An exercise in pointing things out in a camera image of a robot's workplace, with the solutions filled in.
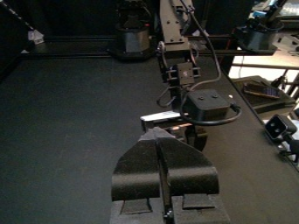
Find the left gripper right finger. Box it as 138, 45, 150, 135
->
157, 127, 232, 224

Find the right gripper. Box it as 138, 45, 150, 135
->
139, 111, 209, 152

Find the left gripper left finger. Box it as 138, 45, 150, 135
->
110, 127, 165, 224

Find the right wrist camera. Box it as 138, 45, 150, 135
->
183, 88, 232, 122

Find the black twin-lens camera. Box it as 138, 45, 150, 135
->
265, 114, 299, 144

